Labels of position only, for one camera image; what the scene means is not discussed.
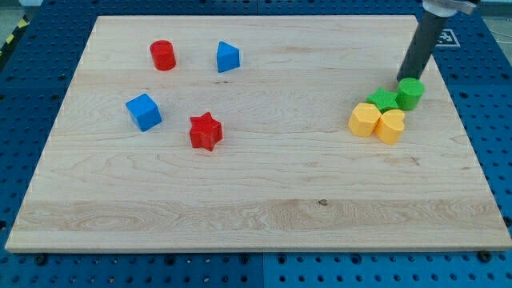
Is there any yellow heart block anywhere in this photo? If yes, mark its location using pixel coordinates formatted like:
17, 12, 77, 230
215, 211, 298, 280
374, 110, 405, 145

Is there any blue cube block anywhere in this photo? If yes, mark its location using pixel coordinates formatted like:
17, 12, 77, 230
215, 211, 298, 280
126, 94, 162, 132

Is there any yellow pentagon block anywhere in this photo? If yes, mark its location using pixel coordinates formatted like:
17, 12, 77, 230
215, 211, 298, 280
348, 103, 382, 137

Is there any green cylinder block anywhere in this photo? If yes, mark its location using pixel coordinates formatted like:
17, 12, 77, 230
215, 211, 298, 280
396, 78, 425, 111

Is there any red star block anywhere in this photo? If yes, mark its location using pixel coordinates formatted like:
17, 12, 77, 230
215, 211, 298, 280
190, 112, 223, 151

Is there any white fiducial tag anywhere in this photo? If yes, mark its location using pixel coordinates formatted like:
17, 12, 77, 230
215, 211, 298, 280
436, 28, 460, 48

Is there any blue triangle block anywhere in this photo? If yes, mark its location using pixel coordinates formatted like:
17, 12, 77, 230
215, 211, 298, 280
216, 41, 241, 73

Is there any wooden board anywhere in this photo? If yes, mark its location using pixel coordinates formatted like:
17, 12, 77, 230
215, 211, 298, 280
6, 15, 511, 253

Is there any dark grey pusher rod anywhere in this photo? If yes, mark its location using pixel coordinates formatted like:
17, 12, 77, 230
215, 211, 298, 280
397, 11, 448, 82

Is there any red cylinder block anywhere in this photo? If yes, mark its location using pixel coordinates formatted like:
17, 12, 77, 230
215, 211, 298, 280
150, 40, 176, 71

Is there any white rod mount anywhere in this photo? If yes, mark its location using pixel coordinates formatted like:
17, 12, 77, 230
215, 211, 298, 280
422, 0, 477, 18

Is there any green star block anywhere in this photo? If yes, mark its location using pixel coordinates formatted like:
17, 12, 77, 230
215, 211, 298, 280
366, 87, 399, 113

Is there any yellow black hazard tape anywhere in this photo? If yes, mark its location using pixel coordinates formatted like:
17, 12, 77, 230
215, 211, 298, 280
1, 14, 30, 61

